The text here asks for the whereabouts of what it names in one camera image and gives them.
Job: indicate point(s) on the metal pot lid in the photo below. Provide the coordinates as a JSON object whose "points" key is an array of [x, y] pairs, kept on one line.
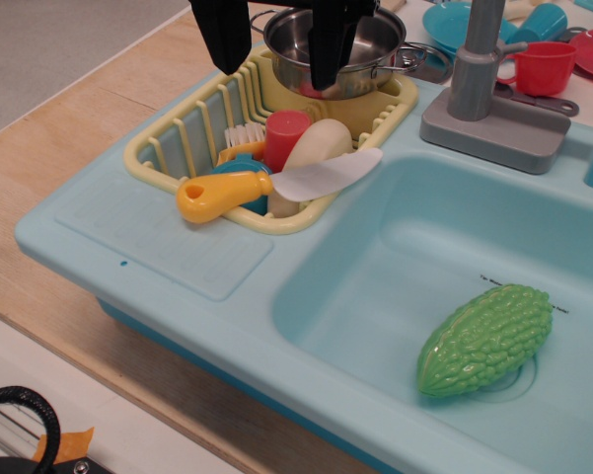
{"points": [[432, 64]]}

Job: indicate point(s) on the red toy mug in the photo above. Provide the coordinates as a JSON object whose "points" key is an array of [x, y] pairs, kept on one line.
{"points": [[543, 69]]}

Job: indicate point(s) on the blue toy cup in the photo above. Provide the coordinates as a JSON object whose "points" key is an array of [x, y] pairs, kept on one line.
{"points": [[546, 22]]}

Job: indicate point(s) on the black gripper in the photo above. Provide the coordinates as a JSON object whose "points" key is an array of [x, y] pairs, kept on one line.
{"points": [[224, 26]]}

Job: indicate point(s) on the green toy bitter melon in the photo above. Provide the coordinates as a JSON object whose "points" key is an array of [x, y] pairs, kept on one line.
{"points": [[483, 340]]}

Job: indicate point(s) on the grey toy utensil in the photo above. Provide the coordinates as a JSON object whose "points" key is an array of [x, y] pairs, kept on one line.
{"points": [[562, 106]]}

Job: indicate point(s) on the stainless steel pot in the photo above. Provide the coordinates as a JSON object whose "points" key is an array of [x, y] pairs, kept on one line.
{"points": [[379, 50]]}

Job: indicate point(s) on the light blue toy sink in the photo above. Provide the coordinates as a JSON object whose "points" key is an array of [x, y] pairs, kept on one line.
{"points": [[328, 322]]}

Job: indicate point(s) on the orange white dish brush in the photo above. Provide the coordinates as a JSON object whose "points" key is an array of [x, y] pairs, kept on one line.
{"points": [[244, 140]]}

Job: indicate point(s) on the yellow handled toy knife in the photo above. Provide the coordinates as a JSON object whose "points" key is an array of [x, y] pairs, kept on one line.
{"points": [[203, 199]]}

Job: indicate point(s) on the orange tape piece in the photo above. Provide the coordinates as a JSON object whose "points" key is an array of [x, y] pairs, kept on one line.
{"points": [[72, 446]]}

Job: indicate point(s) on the grey toy faucet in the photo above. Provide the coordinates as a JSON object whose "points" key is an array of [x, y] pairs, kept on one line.
{"points": [[469, 118]]}

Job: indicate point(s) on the yellow plastic dish rack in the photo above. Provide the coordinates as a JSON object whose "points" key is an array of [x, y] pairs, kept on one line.
{"points": [[189, 140]]}

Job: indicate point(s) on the red toy cylinder cup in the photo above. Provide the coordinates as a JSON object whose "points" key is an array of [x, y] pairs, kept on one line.
{"points": [[282, 130]]}

